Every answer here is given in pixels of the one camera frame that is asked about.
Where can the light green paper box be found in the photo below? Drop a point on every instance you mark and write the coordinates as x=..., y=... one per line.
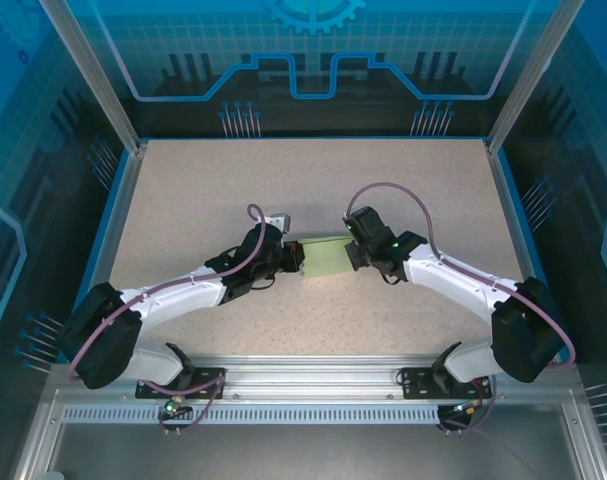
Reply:
x=328, y=257

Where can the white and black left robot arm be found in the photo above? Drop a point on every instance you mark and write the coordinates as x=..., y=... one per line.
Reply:
x=183, y=297

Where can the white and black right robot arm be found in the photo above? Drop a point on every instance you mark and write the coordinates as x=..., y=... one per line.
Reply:
x=458, y=285

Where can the blue table edge strip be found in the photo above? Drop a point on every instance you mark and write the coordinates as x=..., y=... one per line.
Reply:
x=533, y=235
x=95, y=250
x=303, y=137

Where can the small black LED module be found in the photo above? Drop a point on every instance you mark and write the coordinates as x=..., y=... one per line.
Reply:
x=465, y=407
x=172, y=406

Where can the grey round cap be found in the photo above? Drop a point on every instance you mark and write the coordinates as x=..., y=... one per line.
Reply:
x=53, y=475

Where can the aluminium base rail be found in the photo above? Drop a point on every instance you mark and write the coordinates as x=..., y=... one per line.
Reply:
x=308, y=372

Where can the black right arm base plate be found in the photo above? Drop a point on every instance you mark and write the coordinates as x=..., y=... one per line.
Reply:
x=413, y=382

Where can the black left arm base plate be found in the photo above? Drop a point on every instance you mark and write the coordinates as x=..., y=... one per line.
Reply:
x=144, y=393

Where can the aluminium frame post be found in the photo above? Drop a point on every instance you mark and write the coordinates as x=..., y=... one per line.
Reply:
x=533, y=75
x=93, y=75

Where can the aluminium lower frame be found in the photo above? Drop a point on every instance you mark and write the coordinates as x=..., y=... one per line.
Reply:
x=38, y=440

